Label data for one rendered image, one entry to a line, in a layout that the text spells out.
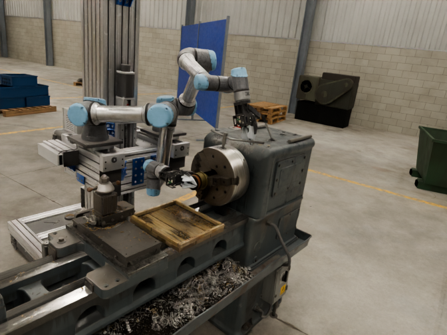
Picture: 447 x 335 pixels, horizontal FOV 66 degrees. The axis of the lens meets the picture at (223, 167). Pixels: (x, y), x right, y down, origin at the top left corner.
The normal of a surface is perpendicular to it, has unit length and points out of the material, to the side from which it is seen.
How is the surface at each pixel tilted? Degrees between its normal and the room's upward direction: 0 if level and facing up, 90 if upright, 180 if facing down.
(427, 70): 90
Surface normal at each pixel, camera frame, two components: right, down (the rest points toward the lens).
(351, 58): -0.55, 0.21
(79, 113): -0.24, 0.30
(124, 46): 0.75, 0.29
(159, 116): 0.02, 0.31
